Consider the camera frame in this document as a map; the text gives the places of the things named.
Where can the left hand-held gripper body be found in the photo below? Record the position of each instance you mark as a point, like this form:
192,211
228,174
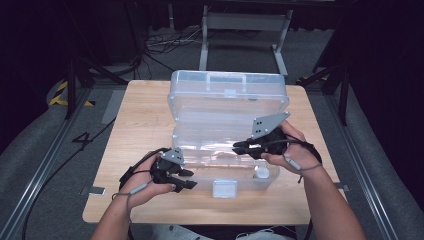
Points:
165,171

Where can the aluminium floor rail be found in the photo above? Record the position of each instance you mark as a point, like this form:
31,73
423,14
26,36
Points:
36,173

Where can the grey floor plate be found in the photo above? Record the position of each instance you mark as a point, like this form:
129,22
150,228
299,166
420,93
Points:
112,106

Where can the grey tape piece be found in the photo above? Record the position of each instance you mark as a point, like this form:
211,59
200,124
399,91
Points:
343,187
93,190

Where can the small white bottle green label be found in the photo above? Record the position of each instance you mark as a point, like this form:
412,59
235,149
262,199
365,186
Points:
262,172

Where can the clear plastic storage box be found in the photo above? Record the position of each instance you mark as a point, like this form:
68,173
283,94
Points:
213,113

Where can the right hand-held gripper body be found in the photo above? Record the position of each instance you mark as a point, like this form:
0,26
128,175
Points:
271,141

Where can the person's right hand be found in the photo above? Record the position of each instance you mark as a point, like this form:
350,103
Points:
300,153

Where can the black metal stand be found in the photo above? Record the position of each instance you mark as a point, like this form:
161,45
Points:
343,90
71,86

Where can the grey metal desk frame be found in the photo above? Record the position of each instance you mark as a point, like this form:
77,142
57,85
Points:
245,20

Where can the person's left hand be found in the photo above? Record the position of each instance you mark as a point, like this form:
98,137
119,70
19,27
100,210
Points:
141,190

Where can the person's white clothing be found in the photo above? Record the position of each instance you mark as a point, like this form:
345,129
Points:
260,235

